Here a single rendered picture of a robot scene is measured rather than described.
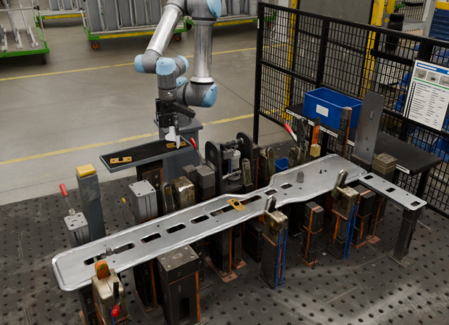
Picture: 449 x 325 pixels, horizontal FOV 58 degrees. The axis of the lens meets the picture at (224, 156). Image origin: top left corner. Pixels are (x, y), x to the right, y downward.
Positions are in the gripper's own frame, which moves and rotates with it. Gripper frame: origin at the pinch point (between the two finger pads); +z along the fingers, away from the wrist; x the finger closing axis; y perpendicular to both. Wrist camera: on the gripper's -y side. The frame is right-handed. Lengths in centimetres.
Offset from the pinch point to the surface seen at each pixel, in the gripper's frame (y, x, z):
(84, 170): 38.3, 10.4, 2.0
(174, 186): 4.8, 18.1, 11.1
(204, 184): -8.5, 15.2, 14.8
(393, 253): -85, 48, 45
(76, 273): 44, 49, 18
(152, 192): 14.5, 25.5, 7.6
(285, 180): -45, 18, 18
